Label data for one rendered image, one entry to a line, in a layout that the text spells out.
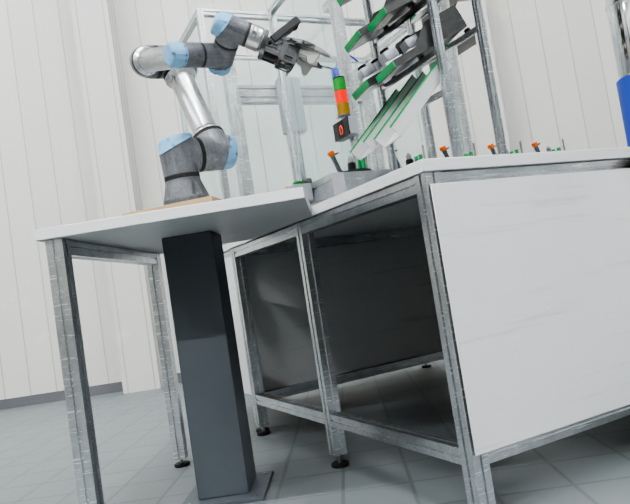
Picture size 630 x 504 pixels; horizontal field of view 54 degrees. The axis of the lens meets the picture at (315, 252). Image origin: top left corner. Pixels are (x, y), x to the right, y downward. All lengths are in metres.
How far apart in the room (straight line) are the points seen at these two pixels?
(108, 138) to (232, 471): 3.76
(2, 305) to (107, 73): 2.12
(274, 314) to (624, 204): 1.58
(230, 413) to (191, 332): 0.28
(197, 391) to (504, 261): 1.01
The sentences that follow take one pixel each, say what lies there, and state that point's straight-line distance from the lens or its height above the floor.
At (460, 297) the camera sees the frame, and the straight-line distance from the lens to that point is 1.48.
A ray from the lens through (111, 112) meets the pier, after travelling 5.39.
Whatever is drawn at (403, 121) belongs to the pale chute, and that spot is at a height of 1.03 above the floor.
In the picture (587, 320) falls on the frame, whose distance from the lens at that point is 1.76.
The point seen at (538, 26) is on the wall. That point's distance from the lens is 5.71.
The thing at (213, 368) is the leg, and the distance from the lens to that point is 1.97.
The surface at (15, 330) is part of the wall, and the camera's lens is 5.75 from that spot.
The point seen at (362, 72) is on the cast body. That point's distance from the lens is 2.00.
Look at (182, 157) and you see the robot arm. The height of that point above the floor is 1.08.
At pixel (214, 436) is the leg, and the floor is 0.20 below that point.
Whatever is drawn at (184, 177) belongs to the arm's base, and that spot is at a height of 1.01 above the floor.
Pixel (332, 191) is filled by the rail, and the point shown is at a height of 0.90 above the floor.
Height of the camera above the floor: 0.61
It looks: 3 degrees up
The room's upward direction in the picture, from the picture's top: 9 degrees counter-clockwise
